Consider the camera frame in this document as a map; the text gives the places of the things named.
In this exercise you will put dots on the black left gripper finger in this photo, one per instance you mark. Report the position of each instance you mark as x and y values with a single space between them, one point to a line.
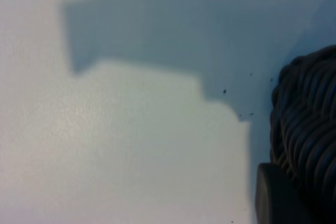
275 197

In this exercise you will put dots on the dark brown woven basket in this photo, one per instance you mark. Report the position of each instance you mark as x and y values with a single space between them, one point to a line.
309 116

